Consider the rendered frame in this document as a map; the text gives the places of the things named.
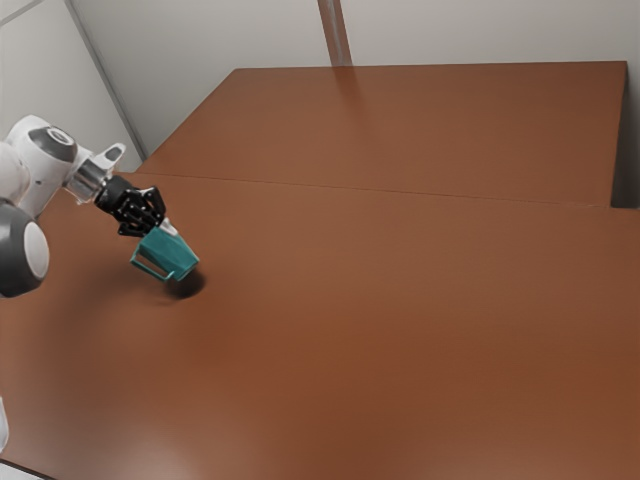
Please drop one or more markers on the teal faceted mug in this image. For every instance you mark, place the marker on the teal faceted mug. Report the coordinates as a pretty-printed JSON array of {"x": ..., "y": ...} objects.
[{"x": 167, "y": 252}]

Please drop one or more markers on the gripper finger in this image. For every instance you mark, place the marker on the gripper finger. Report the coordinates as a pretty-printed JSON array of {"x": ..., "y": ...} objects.
[
  {"x": 134, "y": 225},
  {"x": 156, "y": 205}
]

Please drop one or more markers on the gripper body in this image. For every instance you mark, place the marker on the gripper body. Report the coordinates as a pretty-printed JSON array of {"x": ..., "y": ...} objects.
[{"x": 114, "y": 194}]

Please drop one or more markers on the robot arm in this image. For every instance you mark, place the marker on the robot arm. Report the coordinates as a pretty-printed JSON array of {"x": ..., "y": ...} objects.
[{"x": 25, "y": 170}]

